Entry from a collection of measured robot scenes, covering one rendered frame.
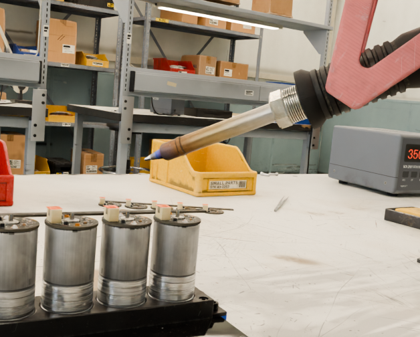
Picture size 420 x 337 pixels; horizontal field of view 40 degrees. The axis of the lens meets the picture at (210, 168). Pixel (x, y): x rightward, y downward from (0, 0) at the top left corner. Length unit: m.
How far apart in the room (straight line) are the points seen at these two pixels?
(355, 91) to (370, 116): 6.05
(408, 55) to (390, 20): 6.06
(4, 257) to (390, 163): 0.71
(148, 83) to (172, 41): 2.56
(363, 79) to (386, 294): 0.24
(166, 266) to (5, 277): 0.08
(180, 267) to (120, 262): 0.03
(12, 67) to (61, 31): 1.93
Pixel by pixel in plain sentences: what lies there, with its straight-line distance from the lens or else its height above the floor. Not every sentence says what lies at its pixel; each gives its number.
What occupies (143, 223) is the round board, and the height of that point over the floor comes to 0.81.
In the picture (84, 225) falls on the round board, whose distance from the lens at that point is 0.28.
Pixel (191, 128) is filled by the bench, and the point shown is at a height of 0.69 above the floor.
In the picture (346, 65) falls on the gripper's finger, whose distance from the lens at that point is 0.22.
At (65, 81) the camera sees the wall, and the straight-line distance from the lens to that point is 5.02.
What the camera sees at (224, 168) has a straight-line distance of 0.83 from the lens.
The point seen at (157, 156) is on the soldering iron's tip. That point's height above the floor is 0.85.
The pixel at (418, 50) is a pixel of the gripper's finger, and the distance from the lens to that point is 0.22.
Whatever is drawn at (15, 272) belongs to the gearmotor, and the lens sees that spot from 0.27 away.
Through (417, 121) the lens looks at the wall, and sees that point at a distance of 5.92.
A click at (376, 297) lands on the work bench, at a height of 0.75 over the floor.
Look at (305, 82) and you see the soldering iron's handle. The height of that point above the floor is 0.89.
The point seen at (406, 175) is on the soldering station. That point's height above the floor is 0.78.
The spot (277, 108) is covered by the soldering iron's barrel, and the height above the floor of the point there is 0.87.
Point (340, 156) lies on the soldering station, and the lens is 0.99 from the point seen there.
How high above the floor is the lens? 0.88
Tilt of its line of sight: 7 degrees down
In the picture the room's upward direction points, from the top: 5 degrees clockwise
